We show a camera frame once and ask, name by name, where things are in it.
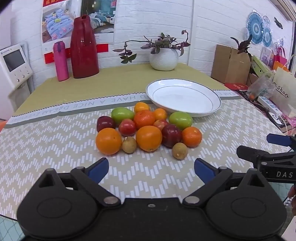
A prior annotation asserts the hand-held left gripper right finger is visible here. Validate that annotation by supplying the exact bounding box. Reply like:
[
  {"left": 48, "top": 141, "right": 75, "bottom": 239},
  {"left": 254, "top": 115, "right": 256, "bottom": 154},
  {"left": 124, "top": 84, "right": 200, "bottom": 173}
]
[{"left": 183, "top": 158, "right": 266, "bottom": 208}]

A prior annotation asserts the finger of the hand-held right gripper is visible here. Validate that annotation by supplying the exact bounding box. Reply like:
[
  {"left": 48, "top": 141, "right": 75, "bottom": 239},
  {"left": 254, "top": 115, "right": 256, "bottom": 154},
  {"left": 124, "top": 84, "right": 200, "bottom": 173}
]
[
  {"left": 266, "top": 134, "right": 296, "bottom": 148},
  {"left": 236, "top": 145, "right": 296, "bottom": 165}
]

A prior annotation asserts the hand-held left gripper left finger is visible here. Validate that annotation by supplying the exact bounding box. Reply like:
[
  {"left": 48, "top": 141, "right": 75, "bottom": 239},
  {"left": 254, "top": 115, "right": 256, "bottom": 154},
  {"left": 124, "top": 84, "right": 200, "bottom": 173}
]
[{"left": 37, "top": 158, "right": 122, "bottom": 208}]

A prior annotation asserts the large orange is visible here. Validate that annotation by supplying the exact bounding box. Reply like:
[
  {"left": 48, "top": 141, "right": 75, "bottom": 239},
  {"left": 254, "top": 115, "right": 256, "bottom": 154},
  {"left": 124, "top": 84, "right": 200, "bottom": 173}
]
[
  {"left": 136, "top": 126, "right": 163, "bottom": 152},
  {"left": 96, "top": 128, "right": 122, "bottom": 155}
]

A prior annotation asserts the brown longan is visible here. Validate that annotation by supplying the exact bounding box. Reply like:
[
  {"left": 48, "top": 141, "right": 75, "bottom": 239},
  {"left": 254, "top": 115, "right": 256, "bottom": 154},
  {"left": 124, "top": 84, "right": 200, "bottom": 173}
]
[
  {"left": 172, "top": 142, "right": 188, "bottom": 160},
  {"left": 122, "top": 136, "right": 137, "bottom": 153}
]

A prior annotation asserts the medium orange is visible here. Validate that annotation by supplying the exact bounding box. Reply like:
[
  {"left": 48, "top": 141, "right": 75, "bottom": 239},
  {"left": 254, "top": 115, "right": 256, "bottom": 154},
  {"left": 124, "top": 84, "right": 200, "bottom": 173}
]
[{"left": 182, "top": 126, "right": 202, "bottom": 147}]

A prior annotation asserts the dark red plum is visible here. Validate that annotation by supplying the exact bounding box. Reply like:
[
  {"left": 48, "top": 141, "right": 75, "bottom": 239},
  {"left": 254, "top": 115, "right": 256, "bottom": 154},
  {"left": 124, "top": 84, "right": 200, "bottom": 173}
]
[
  {"left": 97, "top": 116, "right": 116, "bottom": 132},
  {"left": 161, "top": 124, "right": 182, "bottom": 148}
]

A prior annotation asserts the red apple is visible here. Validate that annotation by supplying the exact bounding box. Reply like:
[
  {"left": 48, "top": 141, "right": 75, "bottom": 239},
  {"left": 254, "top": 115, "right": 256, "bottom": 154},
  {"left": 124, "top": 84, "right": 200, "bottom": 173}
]
[{"left": 118, "top": 119, "right": 136, "bottom": 137}]

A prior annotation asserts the green mango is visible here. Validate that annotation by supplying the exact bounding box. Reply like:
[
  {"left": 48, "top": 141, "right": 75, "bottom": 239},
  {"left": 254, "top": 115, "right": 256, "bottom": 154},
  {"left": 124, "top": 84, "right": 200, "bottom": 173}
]
[
  {"left": 169, "top": 112, "right": 193, "bottom": 130},
  {"left": 111, "top": 108, "right": 135, "bottom": 126}
]

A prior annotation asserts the small red-yellow plum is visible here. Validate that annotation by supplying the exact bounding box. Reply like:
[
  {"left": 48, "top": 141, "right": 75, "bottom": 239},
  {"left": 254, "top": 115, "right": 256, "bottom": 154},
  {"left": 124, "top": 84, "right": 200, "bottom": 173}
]
[{"left": 153, "top": 119, "right": 169, "bottom": 131}]

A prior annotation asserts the reddish orange tangerine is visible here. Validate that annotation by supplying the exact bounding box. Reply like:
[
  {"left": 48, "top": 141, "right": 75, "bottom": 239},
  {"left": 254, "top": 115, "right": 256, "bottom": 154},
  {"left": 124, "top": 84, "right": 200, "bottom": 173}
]
[{"left": 133, "top": 110, "right": 155, "bottom": 129}]

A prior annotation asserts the small orange tangerine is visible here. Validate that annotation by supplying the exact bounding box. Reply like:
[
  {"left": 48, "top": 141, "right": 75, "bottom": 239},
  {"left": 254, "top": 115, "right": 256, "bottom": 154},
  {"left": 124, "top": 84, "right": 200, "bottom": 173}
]
[{"left": 154, "top": 108, "right": 167, "bottom": 121}]

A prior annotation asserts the small yellow-orange tangerine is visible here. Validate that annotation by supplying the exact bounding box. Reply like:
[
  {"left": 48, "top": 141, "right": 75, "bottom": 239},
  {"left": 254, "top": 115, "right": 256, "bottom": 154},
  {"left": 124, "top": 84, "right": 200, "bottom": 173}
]
[{"left": 134, "top": 102, "right": 150, "bottom": 113}]

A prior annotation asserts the white plate with dark rim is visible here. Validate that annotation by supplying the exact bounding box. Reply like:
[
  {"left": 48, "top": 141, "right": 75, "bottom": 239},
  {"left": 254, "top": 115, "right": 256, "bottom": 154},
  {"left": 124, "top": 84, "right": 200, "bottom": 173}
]
[{"left": 146, "top": 79, "right": 222, "bottom": 118}]

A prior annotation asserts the white round adapter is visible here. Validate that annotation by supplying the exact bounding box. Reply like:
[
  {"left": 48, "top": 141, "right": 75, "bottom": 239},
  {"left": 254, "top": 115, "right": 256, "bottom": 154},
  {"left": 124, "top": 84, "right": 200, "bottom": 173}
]
[{"left": 269, "top": 112, "right": 286, "bottom": 127}]

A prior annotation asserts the white power strip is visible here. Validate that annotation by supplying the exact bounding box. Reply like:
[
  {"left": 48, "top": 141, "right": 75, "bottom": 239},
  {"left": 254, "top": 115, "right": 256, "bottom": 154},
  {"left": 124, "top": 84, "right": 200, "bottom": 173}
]
[{"left": 257, "top": 96, "right": 283, "bottom": 116}]

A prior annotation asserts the patterned tablecloth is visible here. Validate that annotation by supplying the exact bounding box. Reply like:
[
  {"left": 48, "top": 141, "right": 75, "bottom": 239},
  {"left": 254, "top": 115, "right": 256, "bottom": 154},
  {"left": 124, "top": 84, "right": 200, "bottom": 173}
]
[{"left": 0, "top": 62, "right": 296, "bottom": 223}]

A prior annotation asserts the cream paper bag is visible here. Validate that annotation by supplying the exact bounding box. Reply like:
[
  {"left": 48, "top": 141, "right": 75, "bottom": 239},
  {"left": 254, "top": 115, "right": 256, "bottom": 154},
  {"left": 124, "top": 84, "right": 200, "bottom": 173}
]
[{"left": 269, "top": 67, "right": 296, "bottom": 116}]

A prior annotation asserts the clear plastic bag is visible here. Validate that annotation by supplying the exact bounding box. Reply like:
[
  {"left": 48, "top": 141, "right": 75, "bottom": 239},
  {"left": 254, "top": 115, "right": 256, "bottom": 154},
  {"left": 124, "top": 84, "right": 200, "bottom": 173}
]
[{"left": 247, "top": 71, "right": 276, "bottom": 101}]

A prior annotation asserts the small cardboard box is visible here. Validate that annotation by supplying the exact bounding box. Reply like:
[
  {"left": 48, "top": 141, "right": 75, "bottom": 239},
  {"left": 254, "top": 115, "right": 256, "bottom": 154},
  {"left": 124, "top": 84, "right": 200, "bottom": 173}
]
[{"left": 246, "top": 73, "right": 260, "bottom": 87}]

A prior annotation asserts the red envelope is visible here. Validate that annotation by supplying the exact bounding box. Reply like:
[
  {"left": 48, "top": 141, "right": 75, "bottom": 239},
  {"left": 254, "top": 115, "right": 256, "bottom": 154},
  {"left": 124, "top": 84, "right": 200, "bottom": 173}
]
[{"left": 225, "top": 83, "right": 249, "bottom": 91}]

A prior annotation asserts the orange paper bag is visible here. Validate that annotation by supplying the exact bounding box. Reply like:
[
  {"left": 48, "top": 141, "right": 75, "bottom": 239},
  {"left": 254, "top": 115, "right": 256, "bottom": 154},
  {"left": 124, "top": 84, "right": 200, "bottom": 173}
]
[{"left": 273, "top": 61, "right": 290, "bottom": 72}]

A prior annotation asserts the green box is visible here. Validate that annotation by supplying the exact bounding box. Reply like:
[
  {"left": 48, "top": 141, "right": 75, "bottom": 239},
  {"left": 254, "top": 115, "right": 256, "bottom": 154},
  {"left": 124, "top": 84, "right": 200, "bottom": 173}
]
[{"left": 251, "top": 56, "right": 270, "bottom": 77}]

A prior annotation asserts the pink gift bag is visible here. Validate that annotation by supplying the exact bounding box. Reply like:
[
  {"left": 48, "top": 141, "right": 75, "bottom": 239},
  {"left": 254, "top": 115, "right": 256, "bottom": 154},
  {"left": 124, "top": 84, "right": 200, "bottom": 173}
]
[{"left": 274, "top": 45, "right": 287, "bottom": 65}]

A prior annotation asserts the large cardboard box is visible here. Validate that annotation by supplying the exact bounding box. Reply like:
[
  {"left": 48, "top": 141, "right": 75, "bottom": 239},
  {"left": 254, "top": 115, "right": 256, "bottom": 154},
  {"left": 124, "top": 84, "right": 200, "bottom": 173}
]
[{"left": 211, "top": 44, "right": 252, "bottom": 84}]

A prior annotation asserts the dark purple leafy plant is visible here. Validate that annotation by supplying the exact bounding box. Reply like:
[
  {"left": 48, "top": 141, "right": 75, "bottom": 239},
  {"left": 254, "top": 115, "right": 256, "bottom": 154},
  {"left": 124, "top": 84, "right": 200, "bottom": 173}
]
[{"left": 231, "top": 35, "right": 253, "bottom": 62}]

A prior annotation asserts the medium blue patterned plate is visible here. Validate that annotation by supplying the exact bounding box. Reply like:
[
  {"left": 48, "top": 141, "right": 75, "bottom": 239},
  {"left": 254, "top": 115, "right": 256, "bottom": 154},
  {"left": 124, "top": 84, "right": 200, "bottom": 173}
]
[{"left": 263, "top": 27, "right": 273, "bottom": 47}]

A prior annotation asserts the pink bottle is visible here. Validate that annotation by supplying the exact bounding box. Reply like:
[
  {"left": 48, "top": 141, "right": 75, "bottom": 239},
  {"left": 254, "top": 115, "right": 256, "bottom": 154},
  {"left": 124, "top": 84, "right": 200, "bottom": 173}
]
[{"left": 53, "top": 41, "right": 69, "bottom": 82}]

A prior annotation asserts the large blue patterned plate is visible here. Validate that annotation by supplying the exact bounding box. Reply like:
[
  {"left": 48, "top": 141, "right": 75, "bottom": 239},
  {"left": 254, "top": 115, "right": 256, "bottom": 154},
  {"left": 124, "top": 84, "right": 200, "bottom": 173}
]
[{"left": 247, "top": 11, "right": 264, "bottom": 45}]

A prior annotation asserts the red thermos jug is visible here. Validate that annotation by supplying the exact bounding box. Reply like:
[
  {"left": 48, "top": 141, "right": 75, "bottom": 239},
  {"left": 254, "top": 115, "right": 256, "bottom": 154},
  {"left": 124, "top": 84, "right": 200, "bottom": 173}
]
[{"left": 70, "top": 15, "right": 100, "bottom": 79}]

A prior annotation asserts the purple plant in white pot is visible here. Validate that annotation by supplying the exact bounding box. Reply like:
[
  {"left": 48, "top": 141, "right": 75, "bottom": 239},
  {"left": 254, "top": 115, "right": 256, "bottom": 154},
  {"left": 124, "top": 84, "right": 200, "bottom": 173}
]
[{"left": 112, "top": 30, "right": 191, "bottom": 71}]

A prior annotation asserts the white air conditioner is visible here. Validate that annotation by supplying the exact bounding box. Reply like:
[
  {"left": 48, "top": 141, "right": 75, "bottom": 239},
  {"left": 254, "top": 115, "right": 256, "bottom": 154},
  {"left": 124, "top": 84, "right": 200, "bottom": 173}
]
[{"left": 273, "top": 0, "right": 296, "bottom": 22}]

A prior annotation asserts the white device with screen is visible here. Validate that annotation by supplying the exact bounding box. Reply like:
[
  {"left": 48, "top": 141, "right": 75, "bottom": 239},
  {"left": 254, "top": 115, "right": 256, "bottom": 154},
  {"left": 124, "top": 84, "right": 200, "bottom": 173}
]
[{"left": 0, "top": 43, "right": 33, "bottom": 91}]

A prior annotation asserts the red wall poster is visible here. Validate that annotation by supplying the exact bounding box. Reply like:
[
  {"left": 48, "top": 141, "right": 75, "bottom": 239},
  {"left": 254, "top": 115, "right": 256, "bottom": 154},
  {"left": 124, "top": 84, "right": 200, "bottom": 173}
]
[{"left": 43, "top": 43, "right": 109, "bottom": 64}]

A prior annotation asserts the bedding wall poster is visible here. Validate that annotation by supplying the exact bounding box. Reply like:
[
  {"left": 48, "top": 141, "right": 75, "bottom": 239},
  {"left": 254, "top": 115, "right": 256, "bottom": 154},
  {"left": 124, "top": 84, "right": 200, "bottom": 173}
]
[{"left": 42, "top": 0, "right": 117, "bottom": 44}]

